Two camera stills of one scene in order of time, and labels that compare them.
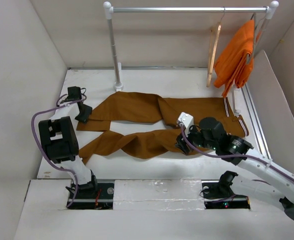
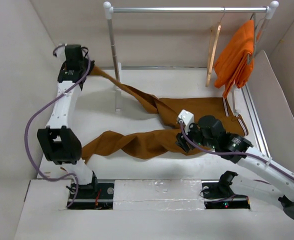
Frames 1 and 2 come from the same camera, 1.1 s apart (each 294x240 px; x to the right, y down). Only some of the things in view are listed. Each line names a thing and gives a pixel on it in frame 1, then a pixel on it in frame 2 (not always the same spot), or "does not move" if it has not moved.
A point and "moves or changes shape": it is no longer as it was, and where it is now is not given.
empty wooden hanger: (214, 40) does not move
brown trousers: (202, 123) moves or changes shape
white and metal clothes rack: (271, 9) does not move
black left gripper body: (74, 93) to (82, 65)
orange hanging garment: (235, 65) does not move
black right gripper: (181, 144) does not move
